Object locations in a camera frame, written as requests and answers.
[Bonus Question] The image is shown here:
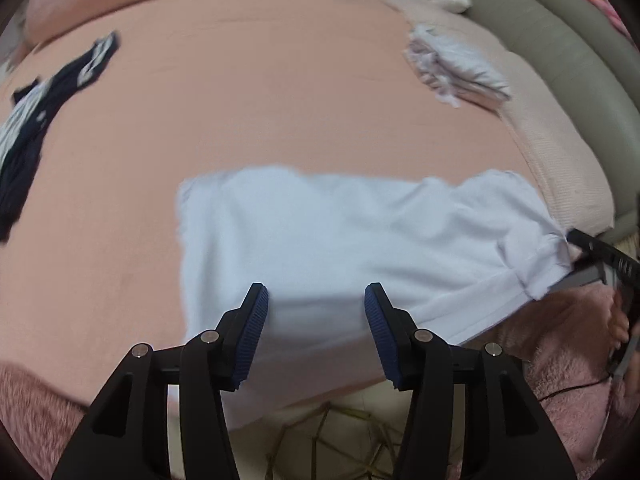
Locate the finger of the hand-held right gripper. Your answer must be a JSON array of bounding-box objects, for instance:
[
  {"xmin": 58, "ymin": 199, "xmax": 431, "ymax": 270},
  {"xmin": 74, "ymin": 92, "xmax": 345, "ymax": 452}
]
[{"xmin": 566, "ymin": 228, "xmax": 626, "ymax": 267}]

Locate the navy striped garment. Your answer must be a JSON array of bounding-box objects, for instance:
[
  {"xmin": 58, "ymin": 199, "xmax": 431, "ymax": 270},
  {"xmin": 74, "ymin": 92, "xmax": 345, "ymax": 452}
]
[{"xmin": 0, "ymin": 31, "xmax": 121, "ymax": 242}]

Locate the cream waffle blanket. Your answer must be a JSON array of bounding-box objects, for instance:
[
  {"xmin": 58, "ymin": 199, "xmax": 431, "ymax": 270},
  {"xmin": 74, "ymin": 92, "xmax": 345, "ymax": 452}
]
[{"xmin": 500, "ymin": 50, "xmax": 616, "ymax": 236}]

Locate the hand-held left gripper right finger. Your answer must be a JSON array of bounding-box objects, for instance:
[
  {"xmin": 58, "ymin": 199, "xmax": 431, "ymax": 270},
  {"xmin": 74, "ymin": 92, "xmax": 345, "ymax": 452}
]
[{"xmin": 364, "ymin": 282, "xmax": 573, "ymax": 480}]

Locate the pink bed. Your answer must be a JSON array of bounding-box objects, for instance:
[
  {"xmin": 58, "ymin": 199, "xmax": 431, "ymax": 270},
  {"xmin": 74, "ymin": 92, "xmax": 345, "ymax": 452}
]
[{"xmin": 0, "ymin": 0, "xmax": 551, "ymax": 411}]

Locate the person's right hand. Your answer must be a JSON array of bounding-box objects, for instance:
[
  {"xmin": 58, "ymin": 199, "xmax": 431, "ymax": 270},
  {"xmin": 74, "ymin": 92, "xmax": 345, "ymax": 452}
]
[{"xmin": 606, "ymin": 287, "xmax": 633, "ymax": 353}]

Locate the folded white garment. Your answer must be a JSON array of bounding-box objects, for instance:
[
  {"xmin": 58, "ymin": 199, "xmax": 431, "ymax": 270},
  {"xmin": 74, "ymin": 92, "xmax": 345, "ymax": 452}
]
[{"xmin": 404, "ymin": 22, "xmax": 511, "ymax": 108}]

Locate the folded pale pink garment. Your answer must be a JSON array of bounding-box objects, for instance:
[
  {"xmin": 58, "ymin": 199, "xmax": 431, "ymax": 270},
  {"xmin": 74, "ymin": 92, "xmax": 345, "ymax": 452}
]
[{"xmin": 462, "ymin": 87, "xmax": 506, "ymax": 111}]

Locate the pink fluffy fabric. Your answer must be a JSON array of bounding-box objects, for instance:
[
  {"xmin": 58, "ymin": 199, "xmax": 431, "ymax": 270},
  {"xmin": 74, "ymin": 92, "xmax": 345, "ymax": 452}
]
[{"xmin": 0, "ymin": 290, "xmax": 640, "ymax": 480}]

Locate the white navy-trimmed T-shirt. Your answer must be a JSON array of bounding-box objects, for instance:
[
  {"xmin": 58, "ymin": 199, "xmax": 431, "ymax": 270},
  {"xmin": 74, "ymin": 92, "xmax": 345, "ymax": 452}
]
[{"xmin": 177, "ymin": 165, "xmax": 573, "ymax": 431}]

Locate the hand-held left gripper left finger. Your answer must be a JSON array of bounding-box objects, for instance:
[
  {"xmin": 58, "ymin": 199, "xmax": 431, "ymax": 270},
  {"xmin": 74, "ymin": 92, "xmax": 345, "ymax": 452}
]
[{"xmin": 51, "ymin": 282, "xmax": 270, "ymax": 480}]

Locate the gold wire basket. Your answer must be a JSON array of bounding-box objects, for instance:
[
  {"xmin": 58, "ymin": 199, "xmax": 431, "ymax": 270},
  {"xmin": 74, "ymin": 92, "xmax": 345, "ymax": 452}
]
[{"xmin": 265, "ymin": 405, "xmax": 403, "ymax": 480}]

